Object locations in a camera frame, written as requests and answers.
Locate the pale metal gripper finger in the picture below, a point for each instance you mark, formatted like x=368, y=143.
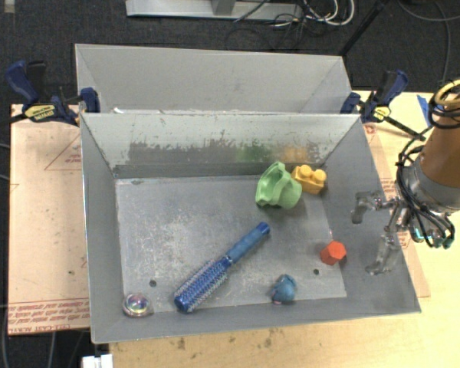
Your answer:
x=385, y=255
x=364, y=203

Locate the red-orange hexagonal block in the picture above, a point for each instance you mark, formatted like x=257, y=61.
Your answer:
x=332, y=253

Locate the yellow toy brick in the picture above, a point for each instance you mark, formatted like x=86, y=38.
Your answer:
x=309, y=179

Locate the green toy cup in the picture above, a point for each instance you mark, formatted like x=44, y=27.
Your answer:
x=278, y=188

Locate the blue toy animal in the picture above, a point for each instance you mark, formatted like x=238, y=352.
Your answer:
x=283, y=290

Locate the blue round hairbrush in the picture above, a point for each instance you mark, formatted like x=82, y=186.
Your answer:
x=222, y=267

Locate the grey metal bin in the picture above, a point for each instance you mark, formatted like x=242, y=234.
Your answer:
x=199, y=221

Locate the clear iridescent dome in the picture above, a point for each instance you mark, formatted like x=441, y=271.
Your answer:
x=137, y=305

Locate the brown cardboard board, red print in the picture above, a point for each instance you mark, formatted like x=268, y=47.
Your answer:
x=46, y=221

